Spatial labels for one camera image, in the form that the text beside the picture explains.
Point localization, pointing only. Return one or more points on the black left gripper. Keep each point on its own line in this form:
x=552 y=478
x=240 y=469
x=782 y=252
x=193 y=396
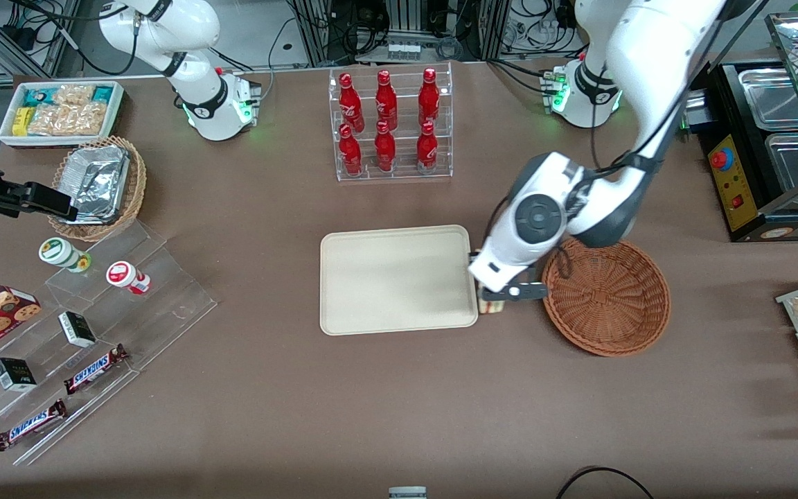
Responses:
x=473 y=255

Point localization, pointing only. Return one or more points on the triangular sandwich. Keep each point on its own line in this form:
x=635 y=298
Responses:
x=492 y=307

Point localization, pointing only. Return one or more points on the small grey device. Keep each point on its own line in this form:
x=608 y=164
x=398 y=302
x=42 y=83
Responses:
x=407 y=493

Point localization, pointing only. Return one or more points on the red cola bottle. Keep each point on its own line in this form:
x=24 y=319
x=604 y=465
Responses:
x=427 y=151
x=386 y=102
x=429 y=98
x=385 y=151
x=350 y=104
x=350 y=154

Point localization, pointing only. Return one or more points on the black food warmer machine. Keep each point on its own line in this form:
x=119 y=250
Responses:
x=735 y=187

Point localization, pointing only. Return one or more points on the red lid yogurt bottle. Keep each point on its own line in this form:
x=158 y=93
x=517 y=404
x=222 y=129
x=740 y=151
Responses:
x=123 y=275

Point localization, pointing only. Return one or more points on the clear bag of rice crackers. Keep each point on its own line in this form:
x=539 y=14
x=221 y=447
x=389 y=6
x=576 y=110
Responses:
x=66 y=119

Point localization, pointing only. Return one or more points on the small clear cracker bag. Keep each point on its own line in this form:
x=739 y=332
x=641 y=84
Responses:
x=75 y=94

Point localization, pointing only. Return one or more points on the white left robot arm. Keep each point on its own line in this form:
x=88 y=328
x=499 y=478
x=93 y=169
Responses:
x=539 y=218

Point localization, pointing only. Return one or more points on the clear acrylic stepped shelf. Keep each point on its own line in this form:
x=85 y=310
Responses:
x=163 y=305

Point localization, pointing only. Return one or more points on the white power strip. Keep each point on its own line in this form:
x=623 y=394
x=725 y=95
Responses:
x=403 y=51

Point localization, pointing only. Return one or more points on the beige plastic tray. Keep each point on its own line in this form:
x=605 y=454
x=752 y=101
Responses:
x=399 y=281

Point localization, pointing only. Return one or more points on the round brown wicker basket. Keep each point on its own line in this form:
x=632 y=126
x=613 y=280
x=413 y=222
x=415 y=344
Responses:
x=607 y=298

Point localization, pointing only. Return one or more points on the light wicker basket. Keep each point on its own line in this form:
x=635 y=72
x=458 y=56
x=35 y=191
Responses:
x=137 y=187

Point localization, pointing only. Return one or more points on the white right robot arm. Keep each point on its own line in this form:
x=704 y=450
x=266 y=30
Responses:
x=199 y=104

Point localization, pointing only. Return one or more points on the aluminium foil container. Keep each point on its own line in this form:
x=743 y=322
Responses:
x=98 y=181

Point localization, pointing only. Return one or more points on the brown Snickers bar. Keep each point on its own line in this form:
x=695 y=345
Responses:
x=30 y=425
x=94 y=369

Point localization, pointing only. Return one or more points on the aluminium equipment frame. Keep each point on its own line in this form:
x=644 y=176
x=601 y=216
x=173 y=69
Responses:
x=406 y=21

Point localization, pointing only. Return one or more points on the teal snack pack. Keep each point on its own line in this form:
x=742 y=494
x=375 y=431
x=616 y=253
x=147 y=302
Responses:
x=42 y=95
x=102 y=93

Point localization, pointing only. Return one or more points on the clear acrylic bottle rack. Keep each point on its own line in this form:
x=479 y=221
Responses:
x=402 y=173

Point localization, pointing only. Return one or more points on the white plastic snack bin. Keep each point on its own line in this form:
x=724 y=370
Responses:
x=116 y=111

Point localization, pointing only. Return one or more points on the green lid yogurt bottle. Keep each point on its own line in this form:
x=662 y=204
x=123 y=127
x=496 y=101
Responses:
x=59 y=252

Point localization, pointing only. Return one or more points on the small black box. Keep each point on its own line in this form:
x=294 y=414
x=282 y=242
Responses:
x=14 y=374
x=77 y=329

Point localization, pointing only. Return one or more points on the yellow snack pack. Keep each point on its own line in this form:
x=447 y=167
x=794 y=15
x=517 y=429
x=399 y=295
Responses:
x=21 y=121

